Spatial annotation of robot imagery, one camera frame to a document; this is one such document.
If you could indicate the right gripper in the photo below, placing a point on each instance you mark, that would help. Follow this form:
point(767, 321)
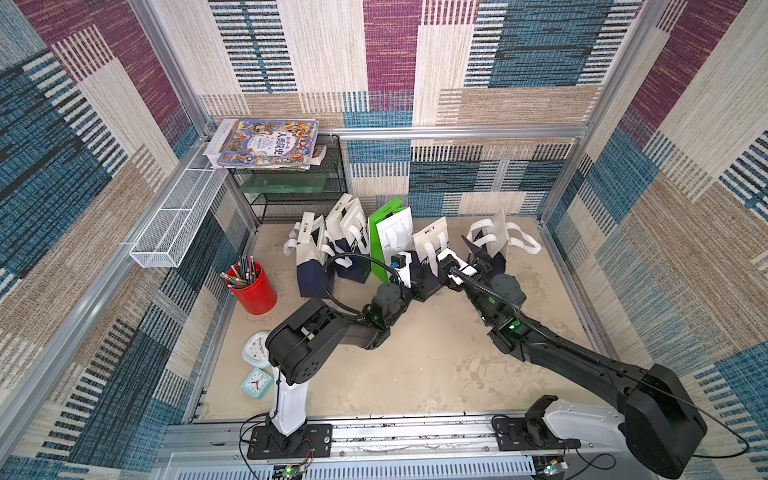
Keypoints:
point(480, 264)

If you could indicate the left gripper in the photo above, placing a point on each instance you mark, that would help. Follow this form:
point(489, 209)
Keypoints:
point(418, 289)

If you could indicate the navy white takeout bag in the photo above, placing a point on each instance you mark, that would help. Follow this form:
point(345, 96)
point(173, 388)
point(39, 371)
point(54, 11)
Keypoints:
point(346, 230)
point(429, 243)
point(495, 234)
point(309, 243)

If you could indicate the green white takeout bag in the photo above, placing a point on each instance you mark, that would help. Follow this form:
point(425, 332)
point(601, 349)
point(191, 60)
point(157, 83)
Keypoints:
point(390, 230)

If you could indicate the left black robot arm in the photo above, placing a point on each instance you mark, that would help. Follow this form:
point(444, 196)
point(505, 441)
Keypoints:
point(300, 345)

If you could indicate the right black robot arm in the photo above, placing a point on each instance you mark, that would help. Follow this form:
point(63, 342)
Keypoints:
point(662, 427)

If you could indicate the red plastic cup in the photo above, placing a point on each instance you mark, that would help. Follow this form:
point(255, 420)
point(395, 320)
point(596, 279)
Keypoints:
point(259, 298)

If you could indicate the round mint alarm clock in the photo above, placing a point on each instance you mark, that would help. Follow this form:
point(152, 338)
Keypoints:
point(255, 351)

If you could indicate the pencils in red cup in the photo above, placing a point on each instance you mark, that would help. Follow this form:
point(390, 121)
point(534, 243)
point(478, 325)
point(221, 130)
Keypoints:
point(242, 274)

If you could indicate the square mint alarm clock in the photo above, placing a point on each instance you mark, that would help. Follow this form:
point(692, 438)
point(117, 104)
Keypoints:
point(257, 383)

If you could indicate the green tray on shelf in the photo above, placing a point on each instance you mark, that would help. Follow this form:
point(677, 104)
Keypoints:
point(284, 183)

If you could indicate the colourful picture book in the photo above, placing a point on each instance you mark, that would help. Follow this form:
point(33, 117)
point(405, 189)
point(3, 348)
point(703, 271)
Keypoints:
point(266, 144)

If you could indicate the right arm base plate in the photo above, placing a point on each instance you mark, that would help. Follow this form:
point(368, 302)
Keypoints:
point(529, 432)

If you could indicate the black wire mesh shelf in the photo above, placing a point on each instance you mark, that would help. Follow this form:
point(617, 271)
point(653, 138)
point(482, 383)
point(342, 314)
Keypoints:
point(286, 208)

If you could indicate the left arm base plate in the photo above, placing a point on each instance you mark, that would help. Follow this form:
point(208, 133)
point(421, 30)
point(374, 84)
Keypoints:
point(267, 443)

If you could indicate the white wire basket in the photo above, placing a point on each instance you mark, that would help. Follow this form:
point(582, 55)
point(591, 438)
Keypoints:
point(167, 238)

